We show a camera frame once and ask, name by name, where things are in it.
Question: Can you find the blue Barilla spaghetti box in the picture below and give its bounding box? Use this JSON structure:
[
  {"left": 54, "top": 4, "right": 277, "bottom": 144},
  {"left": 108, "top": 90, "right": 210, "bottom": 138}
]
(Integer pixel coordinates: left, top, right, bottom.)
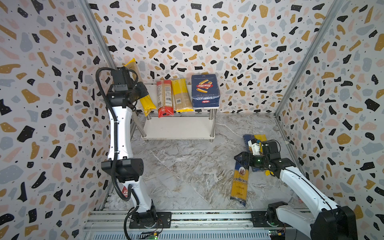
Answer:
[{"left": 243, "top": 134, "right": 255, "bottom": 172}]

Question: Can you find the yellow Pastatime spaghetti bag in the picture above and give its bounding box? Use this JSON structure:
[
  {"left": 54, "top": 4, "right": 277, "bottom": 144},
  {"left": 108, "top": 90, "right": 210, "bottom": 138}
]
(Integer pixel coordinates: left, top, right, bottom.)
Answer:
[{"left": 124, "top": 58, "right": 157, "bottom": 117}]

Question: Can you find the red card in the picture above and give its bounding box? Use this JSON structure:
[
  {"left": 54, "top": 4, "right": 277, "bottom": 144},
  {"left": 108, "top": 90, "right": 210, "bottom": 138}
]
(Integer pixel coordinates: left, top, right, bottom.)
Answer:
[{"left": 122, "top": 186, "right": 129, "bottom": 198}]

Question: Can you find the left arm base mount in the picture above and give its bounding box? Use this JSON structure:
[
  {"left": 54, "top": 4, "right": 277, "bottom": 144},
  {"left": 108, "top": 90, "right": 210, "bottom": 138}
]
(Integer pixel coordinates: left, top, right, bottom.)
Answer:
[{"left": 129, "top": 205, "right": 172, "bottom": 229}]

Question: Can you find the yellow-top spaghetti bag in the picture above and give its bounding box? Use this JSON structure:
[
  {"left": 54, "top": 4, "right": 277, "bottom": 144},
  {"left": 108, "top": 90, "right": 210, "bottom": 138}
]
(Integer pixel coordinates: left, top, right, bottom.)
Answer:
[{"left": 171, "top": 79, "right": 194, "bottom": 113}]

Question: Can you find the blue-top clear spaghetti bag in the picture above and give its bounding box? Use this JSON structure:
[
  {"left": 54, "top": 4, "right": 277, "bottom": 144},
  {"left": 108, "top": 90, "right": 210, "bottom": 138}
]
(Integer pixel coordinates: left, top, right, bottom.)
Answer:
[{"left": 230, "top": 162, "right": 249, "bottom": 207}]

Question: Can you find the blue Barilla pasta box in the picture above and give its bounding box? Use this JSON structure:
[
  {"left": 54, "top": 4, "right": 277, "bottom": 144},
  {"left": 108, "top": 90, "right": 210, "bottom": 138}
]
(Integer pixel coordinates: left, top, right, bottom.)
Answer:
[{"left": 191, "top": 74, "right": 221, "bottom": 109}]

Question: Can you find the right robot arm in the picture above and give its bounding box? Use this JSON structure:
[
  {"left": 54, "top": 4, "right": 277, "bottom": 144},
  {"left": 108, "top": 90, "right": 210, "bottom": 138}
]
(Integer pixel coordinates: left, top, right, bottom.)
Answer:
[{"left": 234, "top": 139, "right": 358, "bottom": 240}]

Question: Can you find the red spaghetti bag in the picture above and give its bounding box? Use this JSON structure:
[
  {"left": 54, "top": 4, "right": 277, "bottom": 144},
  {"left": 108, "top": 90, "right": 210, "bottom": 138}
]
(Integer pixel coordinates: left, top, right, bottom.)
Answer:
[{"left": 157, "top": 80, "right": 174, "bottom": 118}]

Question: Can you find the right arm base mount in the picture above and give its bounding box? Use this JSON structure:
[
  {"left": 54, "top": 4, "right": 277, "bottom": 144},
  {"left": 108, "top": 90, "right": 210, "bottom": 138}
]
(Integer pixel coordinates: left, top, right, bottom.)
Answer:
[{"left": 251, "top": 202, "right": 287, "bottom": 228}]

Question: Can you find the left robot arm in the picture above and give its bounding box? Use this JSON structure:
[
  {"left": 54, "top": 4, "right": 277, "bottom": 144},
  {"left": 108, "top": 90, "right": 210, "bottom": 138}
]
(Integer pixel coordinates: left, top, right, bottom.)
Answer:
[{"left": 95, "top": 67, "right": 156, "bottom": 214}]

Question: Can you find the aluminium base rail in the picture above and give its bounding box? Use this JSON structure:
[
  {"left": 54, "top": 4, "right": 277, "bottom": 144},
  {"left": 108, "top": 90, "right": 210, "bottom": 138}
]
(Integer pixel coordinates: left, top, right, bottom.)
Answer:
[{"left": 80, "top": 210, "right": 308, "bottom": 240}]

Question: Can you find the white two-tier shelf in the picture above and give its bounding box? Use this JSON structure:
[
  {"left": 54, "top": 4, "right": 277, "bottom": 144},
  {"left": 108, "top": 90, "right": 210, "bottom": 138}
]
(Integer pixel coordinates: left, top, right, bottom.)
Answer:
[{"left": 131, "top": 83, "right": 220, "bottom": 143}]

